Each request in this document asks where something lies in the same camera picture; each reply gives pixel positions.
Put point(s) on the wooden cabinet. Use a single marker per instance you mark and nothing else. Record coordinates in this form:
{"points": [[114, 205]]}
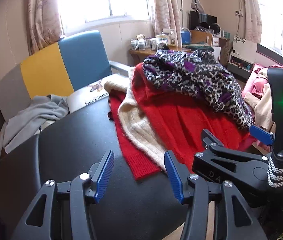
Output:
{"points": [[221, 52]]}

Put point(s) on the grey garment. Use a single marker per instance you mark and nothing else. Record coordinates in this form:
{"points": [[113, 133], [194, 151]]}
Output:
{"points": [[31, 115]]}

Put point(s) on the floral curtain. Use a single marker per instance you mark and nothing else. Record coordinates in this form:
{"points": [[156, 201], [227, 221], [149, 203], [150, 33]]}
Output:
{"points": [[166, 10], [251, 7], [44, 12]]}

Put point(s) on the blue bucket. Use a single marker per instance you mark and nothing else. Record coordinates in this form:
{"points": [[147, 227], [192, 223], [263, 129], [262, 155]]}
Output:
{"points": [[185, 37]]}

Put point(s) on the leopard print garment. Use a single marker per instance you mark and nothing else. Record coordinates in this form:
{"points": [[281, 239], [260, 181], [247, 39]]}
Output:
{"points": [[196, 80]]}

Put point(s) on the beige garment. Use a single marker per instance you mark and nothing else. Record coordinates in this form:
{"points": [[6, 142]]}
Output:
{"points": [[264, 110]]}

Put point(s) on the red sweater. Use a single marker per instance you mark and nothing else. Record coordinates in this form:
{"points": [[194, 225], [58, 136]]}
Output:
{"points": [[179, 120]]}

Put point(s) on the black bed frame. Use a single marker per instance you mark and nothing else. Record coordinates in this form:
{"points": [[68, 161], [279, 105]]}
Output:
{"points": [[276, 57]]}

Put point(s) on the grey yellow blue chair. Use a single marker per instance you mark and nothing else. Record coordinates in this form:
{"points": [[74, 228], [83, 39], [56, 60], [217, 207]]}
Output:
{"points": [[81, 60]]}

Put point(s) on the hanging grey bag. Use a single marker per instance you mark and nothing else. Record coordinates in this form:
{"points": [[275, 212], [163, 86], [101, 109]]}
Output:
{"points": [[197, 3]]}

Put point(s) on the white low shelf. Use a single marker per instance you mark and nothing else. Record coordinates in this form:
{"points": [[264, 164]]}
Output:
{"points": [[244, 50]]}

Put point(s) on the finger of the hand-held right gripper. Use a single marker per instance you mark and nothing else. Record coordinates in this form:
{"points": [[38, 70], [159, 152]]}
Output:
{"points": [[209, 137], [261, 134]]}

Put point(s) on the cluster of jars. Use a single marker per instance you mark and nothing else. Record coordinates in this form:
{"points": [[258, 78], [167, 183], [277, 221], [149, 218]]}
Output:
{"points": [[154, 42]]}

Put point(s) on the pink clothing pile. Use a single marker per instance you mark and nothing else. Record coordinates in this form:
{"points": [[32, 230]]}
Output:
{"points": [[256, 85]]}

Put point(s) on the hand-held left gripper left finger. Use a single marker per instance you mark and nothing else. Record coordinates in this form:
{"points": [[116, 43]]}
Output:
{"points": [[104, 177]]}

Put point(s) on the cream sweater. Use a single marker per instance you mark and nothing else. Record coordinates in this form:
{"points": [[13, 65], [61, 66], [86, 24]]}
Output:
{"points": [[136, 127]]}

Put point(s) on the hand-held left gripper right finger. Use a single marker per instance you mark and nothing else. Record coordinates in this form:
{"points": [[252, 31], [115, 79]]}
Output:
{"points": [[174, 177]]}

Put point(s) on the black television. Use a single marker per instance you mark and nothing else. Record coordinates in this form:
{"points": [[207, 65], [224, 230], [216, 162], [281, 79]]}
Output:
{"points": [[206, 20]]}

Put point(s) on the green folded cloth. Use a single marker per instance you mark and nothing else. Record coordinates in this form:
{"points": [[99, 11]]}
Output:
{"points": [[199, 48]]}

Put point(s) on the window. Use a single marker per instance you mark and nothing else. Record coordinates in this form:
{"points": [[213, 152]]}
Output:
{"points": [[101, 0], [276, 20]]}

